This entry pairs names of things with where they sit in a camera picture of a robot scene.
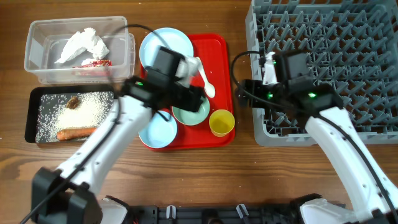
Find green bowl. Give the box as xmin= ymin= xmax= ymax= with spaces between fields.
xmin=172 ymin=97 xmax=210 ymax=126

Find light blue bowl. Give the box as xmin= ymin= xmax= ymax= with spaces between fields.
xmin=139 ymin=111 xmax=178 ymax=149

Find red snack wrapper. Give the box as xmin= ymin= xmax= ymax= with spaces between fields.
xmin=73 ymin=58 xmax=112 ymax=77

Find brown food scrap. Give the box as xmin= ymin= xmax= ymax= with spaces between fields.
xmin=66 ymin=96 xmax=80 ymax=110

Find white napkin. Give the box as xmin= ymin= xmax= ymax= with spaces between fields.
xmin=55 ymin=27 xmax=109 ymax=63

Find orange carrot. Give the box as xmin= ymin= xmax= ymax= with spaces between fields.
xmin=57 ymin=128 xmax=96 ymax=141

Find white rice pile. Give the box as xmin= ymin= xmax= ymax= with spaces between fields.
xmin=35 ymin=91 xmax=114 ymax=143

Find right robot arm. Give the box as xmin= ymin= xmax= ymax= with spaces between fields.
xmin=230 ymin=50 xmax=397 ymax=223

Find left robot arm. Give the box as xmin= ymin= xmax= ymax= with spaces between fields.
xmin=21 ymin=47 xmax=204 ymax=223

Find clear plastic waste bin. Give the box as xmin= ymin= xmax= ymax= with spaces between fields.
xmin=24 ymin=16 xmax=136 ymax=85

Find grey dishwasher rack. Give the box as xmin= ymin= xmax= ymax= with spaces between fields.
xmin=245 ymin=0 xmax=397 ymax=144

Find white plastic spoon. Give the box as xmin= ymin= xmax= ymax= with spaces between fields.
xmin=197 ymin=57 xmax=216 ymax=98

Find yellow cup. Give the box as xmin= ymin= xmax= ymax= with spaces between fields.
xmin=209 ymin=110 xmax=235 ymax=137

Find red serving tray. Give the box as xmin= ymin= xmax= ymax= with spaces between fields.
xmin=158 ymin=34 xmax=235 ymax=151

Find light blue plate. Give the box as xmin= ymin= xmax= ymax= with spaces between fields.
xmin=139 ymin=27 xmax=194 ymax=68

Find black plastic tray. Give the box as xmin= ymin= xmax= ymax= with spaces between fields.
xmin=24 ymin=84 xmax=114 ymax=143

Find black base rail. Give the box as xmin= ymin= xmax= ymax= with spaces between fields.
xmin=125 ymin=204 xmax=303 ymax=224

